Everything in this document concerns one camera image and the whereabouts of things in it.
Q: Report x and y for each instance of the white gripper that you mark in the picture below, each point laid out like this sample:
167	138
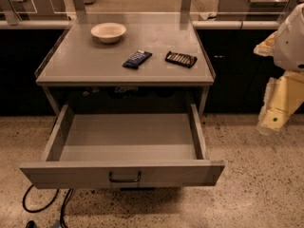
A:
291	47

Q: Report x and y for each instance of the black rxbar chocolate bar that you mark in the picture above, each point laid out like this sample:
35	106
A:
180	59

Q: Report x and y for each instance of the grey open top drawer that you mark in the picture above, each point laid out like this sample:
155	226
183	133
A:
168	148

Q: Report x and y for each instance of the background grey counter right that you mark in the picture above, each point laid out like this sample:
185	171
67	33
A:
253	10

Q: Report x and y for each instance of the background grey counter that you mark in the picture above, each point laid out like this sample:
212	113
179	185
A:
253	10
24	10

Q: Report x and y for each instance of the blue snack bar wrapper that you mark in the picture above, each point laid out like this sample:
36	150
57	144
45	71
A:
138	58

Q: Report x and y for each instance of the white ceramic bowl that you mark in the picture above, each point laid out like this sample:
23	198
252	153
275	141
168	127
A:
108	32

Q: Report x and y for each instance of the grey cabinet table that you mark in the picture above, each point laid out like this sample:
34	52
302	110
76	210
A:
81	60

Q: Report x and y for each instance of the background grey counter left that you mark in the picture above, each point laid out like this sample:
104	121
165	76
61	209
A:
24	10

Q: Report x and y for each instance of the black drawer handle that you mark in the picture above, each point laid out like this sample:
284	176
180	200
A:
120	178

